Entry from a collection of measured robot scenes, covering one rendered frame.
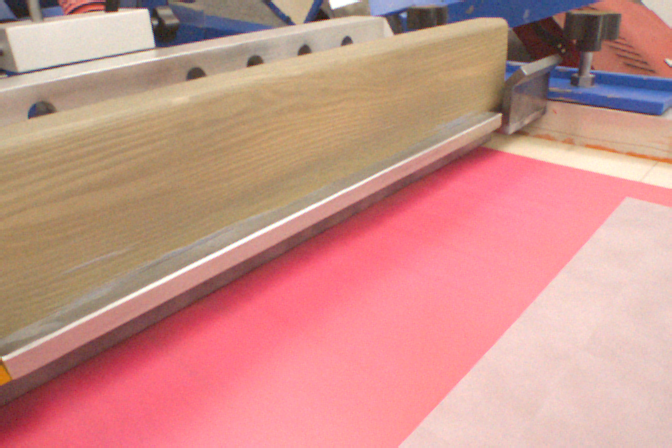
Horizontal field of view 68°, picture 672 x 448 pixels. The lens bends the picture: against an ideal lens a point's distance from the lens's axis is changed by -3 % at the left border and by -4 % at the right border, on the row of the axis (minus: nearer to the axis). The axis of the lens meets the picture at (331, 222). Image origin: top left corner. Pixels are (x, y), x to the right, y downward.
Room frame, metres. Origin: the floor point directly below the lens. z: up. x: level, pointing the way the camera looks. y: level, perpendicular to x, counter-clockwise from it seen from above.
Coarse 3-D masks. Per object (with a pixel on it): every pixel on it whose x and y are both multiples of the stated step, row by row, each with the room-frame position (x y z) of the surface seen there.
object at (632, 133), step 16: (560, 112) 0.43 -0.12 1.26; (576, 112) 0.42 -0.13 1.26; (592, 112) 0.42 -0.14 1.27; (608, 112) 0.41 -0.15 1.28; (624, 112) 0.41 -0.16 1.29; (640, 112) 0.41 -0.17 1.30; (528, 128) 0.43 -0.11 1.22; (544, 128) 0.43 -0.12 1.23; (560, 128) 0.42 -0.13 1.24; (576, 128) 0.42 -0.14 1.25; (592, 128) 0.41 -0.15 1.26; (608, 128) 0.41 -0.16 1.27; (624, 128) 0.41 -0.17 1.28; (640, 128) 0.40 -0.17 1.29; (656, 128) 0.40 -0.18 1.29; (576, 144) 0.41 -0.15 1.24; (592, 144) 0.41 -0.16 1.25; (608, 144) 0.41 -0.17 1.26; (624, 144) 0.40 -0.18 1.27; (640, 144) 0.40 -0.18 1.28; (656, 144) 0.39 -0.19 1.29; (656, 160) 0.39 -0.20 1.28
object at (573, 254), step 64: (448, 192) 0.29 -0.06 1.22; (512, 192) 0.30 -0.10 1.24; (576, 192) 0.31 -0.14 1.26; (640, 192) 0.32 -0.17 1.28; (384, 256) 0.20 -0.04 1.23; (448, 256) 0.21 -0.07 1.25; (512, 256) 0.22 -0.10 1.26; (576, 256) 0.23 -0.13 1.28; (640, 256) 0.24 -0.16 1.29; (512, 320) 0.16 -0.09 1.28; (576, 320) 0.17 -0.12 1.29; (640, 320) 0.18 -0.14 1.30
